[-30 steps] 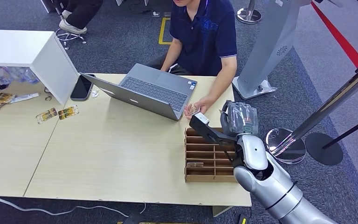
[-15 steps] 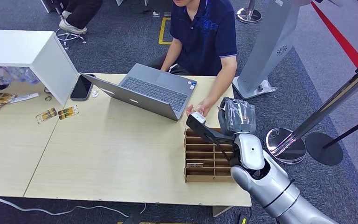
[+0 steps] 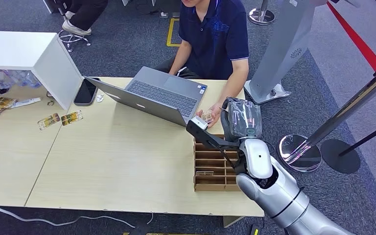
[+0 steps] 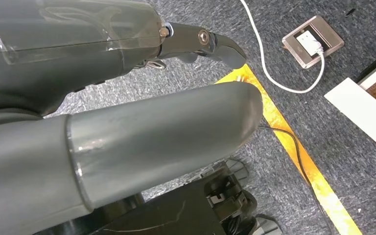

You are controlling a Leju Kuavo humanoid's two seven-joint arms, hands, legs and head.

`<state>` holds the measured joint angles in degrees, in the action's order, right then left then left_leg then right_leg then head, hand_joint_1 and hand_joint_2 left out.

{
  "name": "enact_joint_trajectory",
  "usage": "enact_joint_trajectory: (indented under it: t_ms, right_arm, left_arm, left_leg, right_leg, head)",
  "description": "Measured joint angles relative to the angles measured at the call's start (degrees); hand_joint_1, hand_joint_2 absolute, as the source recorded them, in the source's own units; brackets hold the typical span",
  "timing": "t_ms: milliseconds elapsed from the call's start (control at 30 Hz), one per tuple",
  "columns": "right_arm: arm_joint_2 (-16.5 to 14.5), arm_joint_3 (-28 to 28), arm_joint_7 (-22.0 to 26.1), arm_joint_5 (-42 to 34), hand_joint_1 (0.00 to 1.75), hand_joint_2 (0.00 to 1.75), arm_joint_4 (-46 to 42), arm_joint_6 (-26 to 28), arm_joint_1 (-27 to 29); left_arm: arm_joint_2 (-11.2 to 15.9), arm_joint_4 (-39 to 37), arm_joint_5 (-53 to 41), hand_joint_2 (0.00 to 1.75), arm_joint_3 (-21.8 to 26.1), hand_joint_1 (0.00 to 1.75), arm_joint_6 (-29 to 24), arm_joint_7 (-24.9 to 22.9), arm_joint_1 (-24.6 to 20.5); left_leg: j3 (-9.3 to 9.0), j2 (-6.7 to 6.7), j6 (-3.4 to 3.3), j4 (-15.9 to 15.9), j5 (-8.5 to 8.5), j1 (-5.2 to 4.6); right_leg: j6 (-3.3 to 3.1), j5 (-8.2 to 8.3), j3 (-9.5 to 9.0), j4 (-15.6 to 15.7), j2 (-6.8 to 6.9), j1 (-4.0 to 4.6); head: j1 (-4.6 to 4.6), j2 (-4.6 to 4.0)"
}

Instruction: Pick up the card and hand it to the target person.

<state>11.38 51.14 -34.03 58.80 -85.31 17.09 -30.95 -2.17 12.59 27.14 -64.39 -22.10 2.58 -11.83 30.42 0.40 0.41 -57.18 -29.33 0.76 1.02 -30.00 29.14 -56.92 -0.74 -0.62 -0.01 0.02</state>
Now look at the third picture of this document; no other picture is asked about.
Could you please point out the white cabinet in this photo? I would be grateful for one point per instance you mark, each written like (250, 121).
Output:
(13, 48)

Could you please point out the clear plastic bottles pack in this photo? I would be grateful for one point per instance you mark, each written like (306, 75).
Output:
(13, 78)

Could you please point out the grey laptop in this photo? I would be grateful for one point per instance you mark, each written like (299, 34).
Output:
(162, 94)

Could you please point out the black stanchion post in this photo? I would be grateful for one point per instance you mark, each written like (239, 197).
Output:
(338, 155)

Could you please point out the white tube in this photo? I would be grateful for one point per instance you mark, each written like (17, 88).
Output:
(25, 102)

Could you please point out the person's left hand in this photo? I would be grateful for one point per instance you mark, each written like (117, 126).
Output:
(216, 112)

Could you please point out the chrome chair base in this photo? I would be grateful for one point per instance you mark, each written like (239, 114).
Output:
(72, 39)

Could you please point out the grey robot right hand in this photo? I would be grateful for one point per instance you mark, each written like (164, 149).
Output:
(243, 118)

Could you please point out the person in background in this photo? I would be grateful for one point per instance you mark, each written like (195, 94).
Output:
(84, 13)

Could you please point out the wooden card holder box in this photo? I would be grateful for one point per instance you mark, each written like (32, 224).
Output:
(207, 187)

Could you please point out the black smartphone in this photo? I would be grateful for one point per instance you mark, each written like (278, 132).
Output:
(85, 93)

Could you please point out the black object with yellow mark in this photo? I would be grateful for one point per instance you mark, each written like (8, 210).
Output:
(254, 230)

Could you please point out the person's right forearm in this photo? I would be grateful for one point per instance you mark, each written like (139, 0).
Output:
(181, 58)

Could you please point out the chrome stanchion base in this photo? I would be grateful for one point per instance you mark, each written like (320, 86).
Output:
(261, 16)

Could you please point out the white earbuds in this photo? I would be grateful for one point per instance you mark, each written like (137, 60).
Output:
(99, 98)

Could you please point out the grey kiosk stand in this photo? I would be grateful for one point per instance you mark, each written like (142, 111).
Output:
(282, 42)

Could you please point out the chrome stanchion post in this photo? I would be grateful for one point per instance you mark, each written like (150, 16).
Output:
(337, 116)

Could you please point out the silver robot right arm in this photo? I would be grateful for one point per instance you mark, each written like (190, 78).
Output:
(282, 198)

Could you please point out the person's left forearm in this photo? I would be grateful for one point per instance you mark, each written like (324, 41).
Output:
(235, 84)

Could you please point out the card in holder slot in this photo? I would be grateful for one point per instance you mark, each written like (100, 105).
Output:
(204, 173)

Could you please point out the black wrist camera with pale box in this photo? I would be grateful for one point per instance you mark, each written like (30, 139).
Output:
(204, 136)

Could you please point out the table leg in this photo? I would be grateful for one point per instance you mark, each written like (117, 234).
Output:
(231, 221)

